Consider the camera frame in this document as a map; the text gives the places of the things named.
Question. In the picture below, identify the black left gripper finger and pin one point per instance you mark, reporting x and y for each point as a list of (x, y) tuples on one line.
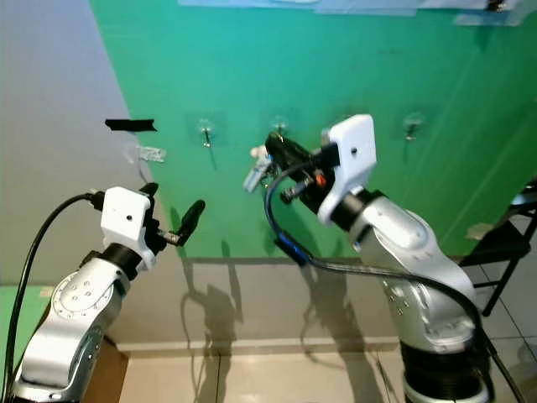
[(191, 222), (148, 190)]

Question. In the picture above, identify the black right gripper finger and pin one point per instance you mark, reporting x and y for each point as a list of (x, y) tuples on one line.
[(289, 149), (289, 166)]

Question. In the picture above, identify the key bunch with white fob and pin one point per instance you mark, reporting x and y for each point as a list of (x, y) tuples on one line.
[(256, 172)]

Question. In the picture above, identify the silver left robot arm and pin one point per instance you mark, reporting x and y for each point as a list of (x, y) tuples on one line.
[(67, 336)]

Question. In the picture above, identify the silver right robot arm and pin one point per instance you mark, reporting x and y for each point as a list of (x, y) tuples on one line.
[(411, 252)]

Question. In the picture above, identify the clear tape piece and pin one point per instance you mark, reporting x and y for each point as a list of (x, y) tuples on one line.
[(149, 154)]

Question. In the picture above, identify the black tape strip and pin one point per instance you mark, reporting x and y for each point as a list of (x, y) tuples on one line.
[(130, 125)]

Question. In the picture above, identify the green paper sheet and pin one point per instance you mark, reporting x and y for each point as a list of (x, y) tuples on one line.
[(33, 302)]

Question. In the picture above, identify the white tape piece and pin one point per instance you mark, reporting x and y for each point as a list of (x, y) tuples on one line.
[(480, 231)]

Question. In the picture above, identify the black folding chair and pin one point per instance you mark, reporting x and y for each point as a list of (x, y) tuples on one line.
[(503, 243)]

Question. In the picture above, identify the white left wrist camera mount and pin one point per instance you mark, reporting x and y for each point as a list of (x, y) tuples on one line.
[(126, 218)]

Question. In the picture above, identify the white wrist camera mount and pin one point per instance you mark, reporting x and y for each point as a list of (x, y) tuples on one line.
[(126, 218), (348, 164)]

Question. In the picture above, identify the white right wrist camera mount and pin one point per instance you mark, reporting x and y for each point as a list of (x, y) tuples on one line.
[(348, 164)]

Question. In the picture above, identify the green wall sheet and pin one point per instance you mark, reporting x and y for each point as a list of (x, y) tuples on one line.
[(302, 67)]

